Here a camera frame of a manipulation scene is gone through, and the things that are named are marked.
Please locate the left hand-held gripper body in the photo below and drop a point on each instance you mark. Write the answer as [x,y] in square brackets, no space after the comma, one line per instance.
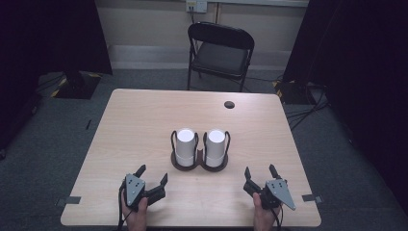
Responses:
[134,189]

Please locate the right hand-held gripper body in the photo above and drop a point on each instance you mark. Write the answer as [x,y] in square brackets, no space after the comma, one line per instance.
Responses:
[276,192]

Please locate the dark double cup holder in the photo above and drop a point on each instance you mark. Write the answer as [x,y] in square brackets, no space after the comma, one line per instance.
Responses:
[199,162]

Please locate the white paper cup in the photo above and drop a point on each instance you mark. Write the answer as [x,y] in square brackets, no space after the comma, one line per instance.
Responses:
[185,146]
[215,147]

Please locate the person's left hand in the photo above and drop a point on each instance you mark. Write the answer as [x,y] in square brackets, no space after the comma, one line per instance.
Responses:
[137,214]

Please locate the person's right hand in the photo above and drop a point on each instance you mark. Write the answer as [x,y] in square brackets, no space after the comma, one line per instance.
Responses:
[263,214]

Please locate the grey tape strip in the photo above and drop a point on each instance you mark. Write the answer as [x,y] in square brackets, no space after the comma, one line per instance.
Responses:
[312,198]
[68,200]

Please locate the small black floor object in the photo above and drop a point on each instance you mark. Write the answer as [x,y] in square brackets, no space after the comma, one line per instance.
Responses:
[88,124]

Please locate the black stand base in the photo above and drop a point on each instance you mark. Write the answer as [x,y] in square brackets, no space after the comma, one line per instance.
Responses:
[75,85]
[292,91]

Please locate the black folding chair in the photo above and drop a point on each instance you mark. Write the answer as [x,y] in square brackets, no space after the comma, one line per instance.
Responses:
[220,54]

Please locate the black curtain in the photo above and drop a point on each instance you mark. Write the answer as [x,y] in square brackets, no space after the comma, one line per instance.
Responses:
[48,41]
[356,64]

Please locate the white wall socket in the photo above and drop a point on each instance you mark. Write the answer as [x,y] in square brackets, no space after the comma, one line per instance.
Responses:
[196,5]

